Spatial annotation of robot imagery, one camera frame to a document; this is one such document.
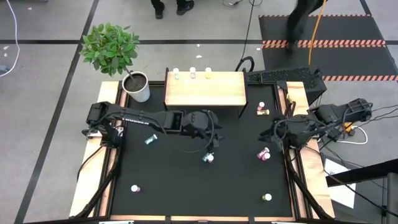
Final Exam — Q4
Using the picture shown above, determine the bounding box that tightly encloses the black hazard-striped floor mat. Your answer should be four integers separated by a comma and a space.
259, 14, 398, 82

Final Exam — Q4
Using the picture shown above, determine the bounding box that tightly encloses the black metal beam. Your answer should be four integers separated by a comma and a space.
325, 158, 398, 187

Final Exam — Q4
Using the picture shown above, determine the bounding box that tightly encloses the black hanging cable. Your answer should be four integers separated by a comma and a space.
235, 0, 256, 72

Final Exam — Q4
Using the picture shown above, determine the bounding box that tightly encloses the black diagonal frame strut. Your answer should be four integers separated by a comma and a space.
74, 155, 121, 218
284, 152, 329, 219

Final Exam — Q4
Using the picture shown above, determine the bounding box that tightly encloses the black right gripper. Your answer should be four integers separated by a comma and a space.
259, 116, 301, 152

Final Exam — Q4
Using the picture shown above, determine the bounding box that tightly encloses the yellow hanging cable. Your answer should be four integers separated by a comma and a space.
308, 0, 327, 65

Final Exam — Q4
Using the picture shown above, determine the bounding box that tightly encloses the white floor cable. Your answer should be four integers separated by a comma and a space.
0, 0, 21, 78

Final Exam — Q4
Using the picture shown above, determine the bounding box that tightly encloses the wooden shelf black frame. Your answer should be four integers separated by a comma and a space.
164, 67, 249, 121

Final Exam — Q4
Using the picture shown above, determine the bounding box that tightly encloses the white plant pot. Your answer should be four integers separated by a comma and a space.
121, 70, 151, 103

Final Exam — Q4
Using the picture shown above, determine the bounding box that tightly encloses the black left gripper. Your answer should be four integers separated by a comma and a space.
183, 109, 223, 156

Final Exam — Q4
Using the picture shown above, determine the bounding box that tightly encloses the person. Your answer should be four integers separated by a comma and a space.
150, 0, 195, 19
285, 0, 326, 54

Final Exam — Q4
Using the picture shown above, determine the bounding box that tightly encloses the green leafy plant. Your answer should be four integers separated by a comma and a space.
80, 22, 141, 82

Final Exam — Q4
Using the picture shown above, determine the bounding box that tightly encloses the light pink pill bottle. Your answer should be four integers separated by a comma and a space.
257, 147, 271, 162

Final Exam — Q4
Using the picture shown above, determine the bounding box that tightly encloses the white paper sheet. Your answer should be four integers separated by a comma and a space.
323, 157, 357, 209

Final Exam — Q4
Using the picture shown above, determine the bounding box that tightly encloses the wooden table side board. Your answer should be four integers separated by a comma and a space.
70, 81, 121, 218
285, 81, 336, 218

